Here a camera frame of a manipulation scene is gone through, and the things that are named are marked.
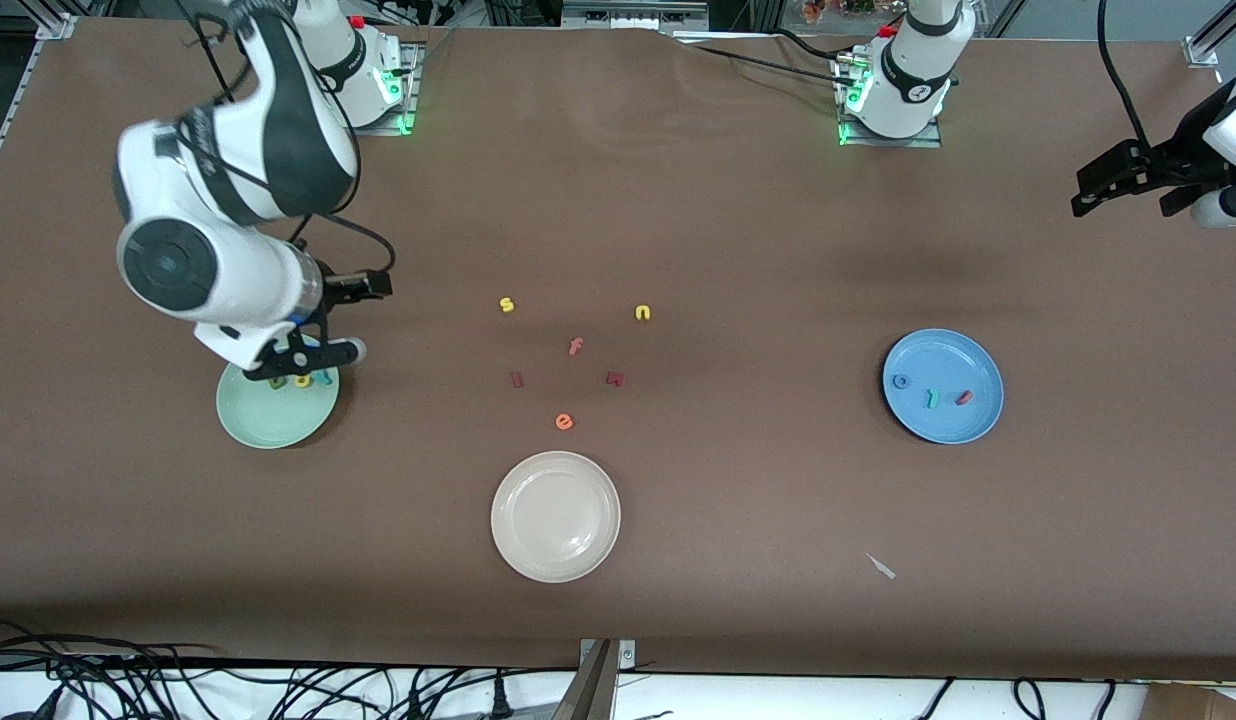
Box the grey metal table bracket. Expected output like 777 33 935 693
578 638 637 669

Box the black base power cable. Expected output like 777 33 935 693
678 28 859 83

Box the brown cardboard box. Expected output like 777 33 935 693
1143 682 1236 720

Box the blue plate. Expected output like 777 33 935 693
882 328 1006 445

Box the aluminium frame profile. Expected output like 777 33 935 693
1183 0 1236 67
0 12 79 196

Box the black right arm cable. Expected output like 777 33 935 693
173 0 397 281

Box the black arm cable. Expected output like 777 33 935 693
173 0 397 281
1096 0 1149 146

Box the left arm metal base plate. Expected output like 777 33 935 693
836 50 944 149

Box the green plate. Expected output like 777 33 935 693
215 345 341 450

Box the grey metal box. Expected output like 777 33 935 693
561 0 711 31

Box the beige plate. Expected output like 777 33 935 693
490 450 622 584

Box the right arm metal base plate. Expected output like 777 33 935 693
323 45 421 136

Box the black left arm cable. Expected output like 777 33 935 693
1096 0 1149 146

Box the grey metal beam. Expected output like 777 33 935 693
550 640 619 720

